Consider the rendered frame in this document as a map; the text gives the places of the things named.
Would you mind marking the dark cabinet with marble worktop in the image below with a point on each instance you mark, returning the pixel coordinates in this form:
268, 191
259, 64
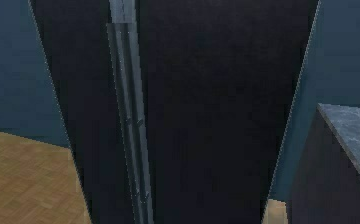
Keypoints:
324, 173

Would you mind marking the black fridge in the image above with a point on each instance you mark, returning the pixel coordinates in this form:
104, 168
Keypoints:
214, 110

